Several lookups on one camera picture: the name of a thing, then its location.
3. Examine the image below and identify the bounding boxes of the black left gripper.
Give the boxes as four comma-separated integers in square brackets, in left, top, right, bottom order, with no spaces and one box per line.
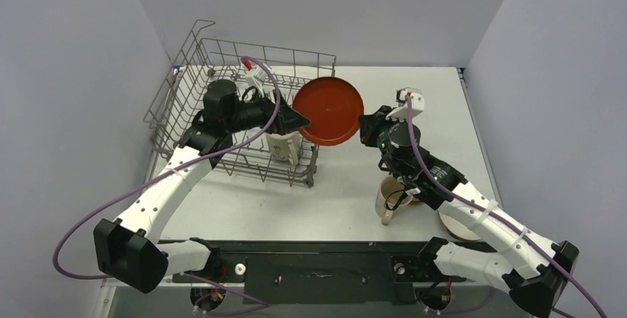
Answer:
[225,89,309,135]

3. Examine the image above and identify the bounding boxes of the cream mug with floral print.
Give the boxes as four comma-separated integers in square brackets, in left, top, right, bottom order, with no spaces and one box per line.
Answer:
[265,131,301,166]

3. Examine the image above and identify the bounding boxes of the red plastic plate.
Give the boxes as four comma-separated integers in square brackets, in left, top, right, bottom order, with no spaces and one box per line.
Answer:
[292,76,365,146]

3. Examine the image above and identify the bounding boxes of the cream mug with dragon print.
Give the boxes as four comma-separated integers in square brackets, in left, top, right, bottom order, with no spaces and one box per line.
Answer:
[374,175,413,226]

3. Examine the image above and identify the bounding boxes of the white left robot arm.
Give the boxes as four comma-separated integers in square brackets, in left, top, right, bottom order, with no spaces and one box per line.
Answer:
[93,79,311,293]

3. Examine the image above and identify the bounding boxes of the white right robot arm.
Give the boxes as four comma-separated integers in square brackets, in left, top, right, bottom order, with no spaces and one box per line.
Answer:
[358,106,580,317]

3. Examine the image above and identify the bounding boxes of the yellow patterned plate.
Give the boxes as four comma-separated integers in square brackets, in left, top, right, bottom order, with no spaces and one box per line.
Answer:
[408,197,423,206]

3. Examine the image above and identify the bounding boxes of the white bowl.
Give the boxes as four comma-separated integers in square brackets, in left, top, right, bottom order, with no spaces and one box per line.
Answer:
[438,212,481,242]

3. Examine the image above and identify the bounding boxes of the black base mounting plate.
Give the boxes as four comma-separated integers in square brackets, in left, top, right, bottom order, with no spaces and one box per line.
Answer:
[173,240,448,305]

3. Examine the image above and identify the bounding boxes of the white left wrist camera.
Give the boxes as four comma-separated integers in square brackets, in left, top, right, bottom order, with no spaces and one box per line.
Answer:
[243,58,274,98]

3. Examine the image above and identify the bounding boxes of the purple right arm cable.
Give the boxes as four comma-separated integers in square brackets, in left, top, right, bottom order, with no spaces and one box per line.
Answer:
[404,91,609,318]

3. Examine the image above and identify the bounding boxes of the grey wire dish rack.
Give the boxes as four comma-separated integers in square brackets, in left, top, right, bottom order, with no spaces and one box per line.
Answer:
[143,19,336,186]

